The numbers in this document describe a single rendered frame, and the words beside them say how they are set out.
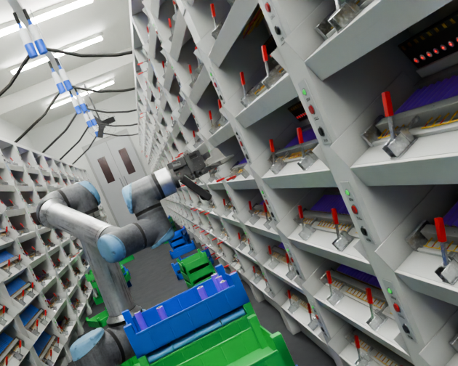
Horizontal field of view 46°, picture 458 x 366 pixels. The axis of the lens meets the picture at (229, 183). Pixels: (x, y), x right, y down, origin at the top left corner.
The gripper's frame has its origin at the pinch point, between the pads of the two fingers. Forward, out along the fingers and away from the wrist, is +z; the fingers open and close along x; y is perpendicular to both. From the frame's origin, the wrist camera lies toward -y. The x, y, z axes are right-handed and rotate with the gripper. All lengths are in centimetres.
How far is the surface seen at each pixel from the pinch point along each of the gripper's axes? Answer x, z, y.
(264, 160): -18.3, 6.5, -4.5
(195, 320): -47, -32, -31
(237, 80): -17.9, 9.2, 20.4
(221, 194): 122, 6, -18
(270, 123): -17.9, 13.0, 4.8
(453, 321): -88, 10, -41
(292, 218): -18.4, 6.5, -24.2
